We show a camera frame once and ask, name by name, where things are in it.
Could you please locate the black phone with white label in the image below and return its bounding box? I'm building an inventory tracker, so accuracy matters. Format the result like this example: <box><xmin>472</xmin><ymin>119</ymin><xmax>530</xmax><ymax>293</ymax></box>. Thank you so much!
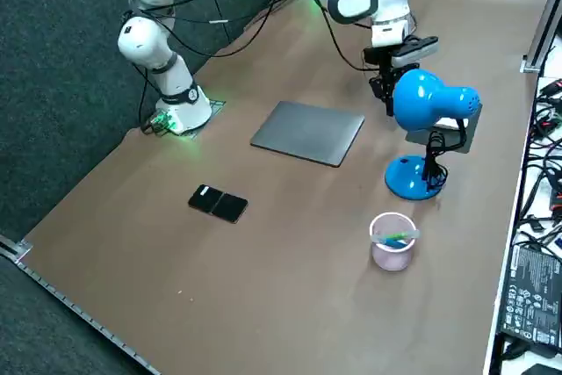
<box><xmin>187</xmin><ymin>184</ymin><xmax>224</xmax><ymax>214</ymax></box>

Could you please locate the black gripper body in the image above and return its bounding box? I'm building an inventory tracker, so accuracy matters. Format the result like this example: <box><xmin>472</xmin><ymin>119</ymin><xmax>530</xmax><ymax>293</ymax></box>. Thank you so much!
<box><xmin>363</xmin><ymin>44</ymin><xmax>399</xmax><ymax>83</ymax></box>

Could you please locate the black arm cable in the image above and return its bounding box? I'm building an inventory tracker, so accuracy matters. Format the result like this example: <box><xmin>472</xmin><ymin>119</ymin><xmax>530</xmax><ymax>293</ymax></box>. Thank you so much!
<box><xmin>131</xmin><ymin>0</ymin><xmax>383</xmax><ymax>73</ymax></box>

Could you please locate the aluminium edge rail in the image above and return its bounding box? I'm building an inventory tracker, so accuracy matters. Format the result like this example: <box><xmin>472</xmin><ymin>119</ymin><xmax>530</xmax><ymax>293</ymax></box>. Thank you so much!
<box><xmin>0</xmin><ymin>234</ymin><xmax>162</xmax><ymax>375</ymax></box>

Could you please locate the green pen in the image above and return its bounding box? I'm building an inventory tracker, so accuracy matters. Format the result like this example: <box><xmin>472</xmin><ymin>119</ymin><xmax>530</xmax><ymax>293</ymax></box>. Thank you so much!
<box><xmin>380</xmin><ymin>229</ymin><xmax>417</xmax><ymax>245</ymax></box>

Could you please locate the black labelled power adapter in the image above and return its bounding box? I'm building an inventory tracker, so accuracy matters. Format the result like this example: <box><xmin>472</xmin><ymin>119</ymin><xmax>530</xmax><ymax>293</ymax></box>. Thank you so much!
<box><xmin>499</xmin><ymin>243</ymin><xmax>562</xmax><ymax>359</ymax></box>

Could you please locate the pink mesh pen cup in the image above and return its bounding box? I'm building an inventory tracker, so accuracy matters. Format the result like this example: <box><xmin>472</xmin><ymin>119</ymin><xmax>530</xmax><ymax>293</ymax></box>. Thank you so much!
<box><xmin>368</xmin><ymin>212</ymin><xmax>421</xmax><ymax>273</ymax></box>

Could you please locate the white cable shelf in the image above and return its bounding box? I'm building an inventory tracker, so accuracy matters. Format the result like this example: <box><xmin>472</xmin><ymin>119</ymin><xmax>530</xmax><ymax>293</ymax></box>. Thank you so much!
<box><xmin>482</xmin><ymin>71</ymin><xmax>562</xmax><ymax>375</ymax></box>

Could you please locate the blue desk lamp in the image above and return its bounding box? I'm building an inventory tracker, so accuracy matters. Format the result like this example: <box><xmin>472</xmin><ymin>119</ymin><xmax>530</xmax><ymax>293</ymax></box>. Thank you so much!
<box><xmin>385</xmin><ymin>68</ymin><xmax>483</xmax><ymax>202</ymax></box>

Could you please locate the blue pen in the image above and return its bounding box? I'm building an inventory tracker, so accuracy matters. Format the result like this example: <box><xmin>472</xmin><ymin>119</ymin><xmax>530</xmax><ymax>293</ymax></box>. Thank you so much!
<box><xmin>378</xmin><ymin>236</ymin><xmax>412</xmax><ymax>249</ymax></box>

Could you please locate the grey laptop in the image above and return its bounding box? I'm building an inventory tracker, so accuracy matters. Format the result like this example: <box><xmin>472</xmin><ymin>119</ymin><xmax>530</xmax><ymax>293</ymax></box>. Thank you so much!
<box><xmin>249</xmin><ymin>100</ymin><xmax>366</xmax><ymax>169</ymax></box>

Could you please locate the aluminium camera post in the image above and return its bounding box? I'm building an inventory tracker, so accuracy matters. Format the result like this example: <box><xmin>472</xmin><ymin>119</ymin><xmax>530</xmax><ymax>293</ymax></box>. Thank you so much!
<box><xmin>520</xmin><ymin>0</ymin><xmax>562</xmax><ymax>74</ymax></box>

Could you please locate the black lamp cord bundle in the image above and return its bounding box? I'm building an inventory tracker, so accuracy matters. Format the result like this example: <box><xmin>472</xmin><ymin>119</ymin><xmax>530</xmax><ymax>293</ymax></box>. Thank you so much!
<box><xmin>421</xmin><ymin>126</ymin><xmax>450</xmax><ymax>187</ymax></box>

